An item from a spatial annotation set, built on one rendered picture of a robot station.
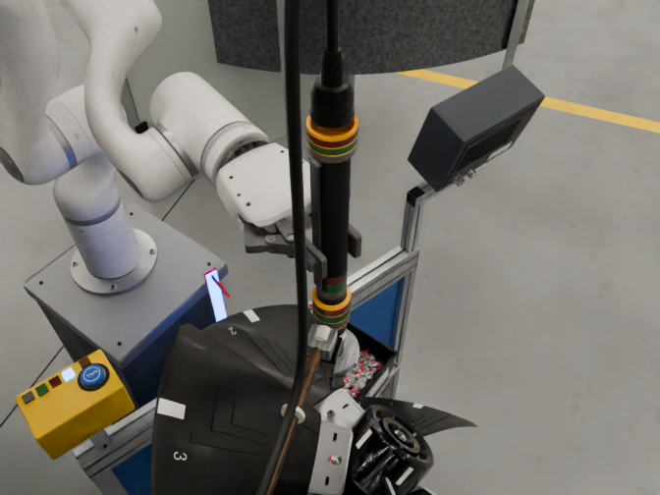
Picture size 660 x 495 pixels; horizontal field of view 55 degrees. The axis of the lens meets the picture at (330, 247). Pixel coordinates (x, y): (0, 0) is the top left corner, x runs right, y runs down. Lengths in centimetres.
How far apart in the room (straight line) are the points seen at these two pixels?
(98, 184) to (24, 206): 193
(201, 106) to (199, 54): 199
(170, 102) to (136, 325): 69
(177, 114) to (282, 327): 46
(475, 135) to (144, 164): 79
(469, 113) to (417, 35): 130
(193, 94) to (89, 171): 55
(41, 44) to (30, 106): 10
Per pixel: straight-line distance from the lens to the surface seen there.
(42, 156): 118
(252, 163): 70
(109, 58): 77
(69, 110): 121
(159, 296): 141
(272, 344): 105
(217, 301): 120
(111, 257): 140
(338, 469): 89
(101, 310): 142
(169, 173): 75
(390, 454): 87
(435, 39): 270
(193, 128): 75
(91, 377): 120
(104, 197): 130
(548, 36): 422
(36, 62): 111
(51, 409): 120
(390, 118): 337
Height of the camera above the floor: 207
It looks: 50 degrees down
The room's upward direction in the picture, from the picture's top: straight up
